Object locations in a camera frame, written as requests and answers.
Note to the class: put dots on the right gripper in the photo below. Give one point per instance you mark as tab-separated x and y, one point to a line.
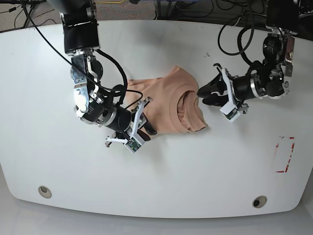
128	124

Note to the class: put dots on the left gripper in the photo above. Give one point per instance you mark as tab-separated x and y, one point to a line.
226	88

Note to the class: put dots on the peach orange t-shirt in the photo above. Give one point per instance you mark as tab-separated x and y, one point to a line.
175	104

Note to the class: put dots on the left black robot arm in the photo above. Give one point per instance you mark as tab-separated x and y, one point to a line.
264	78

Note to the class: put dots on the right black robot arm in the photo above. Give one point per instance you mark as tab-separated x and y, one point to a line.
93	102

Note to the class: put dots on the red tape rectangle marking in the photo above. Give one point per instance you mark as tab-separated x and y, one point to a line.
283	153

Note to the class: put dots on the black tripod stand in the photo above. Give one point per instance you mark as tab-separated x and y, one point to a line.
12	15

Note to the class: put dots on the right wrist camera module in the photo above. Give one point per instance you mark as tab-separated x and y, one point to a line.
132	145

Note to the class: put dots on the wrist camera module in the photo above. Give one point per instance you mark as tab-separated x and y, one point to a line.
230	111
132	145

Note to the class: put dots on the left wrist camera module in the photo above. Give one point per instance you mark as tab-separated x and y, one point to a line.
230	111

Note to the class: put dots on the right table cable grommet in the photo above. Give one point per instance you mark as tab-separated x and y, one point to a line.
259	202

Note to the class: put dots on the table cable grommet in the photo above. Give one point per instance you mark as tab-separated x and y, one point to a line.
45	192
259	202

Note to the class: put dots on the left table cable grommet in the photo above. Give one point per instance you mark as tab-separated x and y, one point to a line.
45	192

